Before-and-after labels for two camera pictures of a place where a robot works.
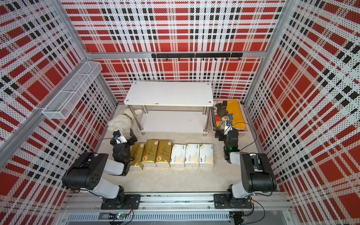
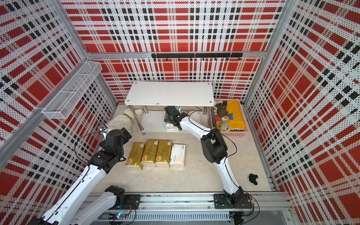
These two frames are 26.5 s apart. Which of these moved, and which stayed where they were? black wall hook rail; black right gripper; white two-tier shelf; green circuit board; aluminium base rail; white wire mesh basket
Moved: black right gripper
Stayed: white wire mesh basket; white two-tier shelf; black wall hook rail; green circuit board; aluminium base rail
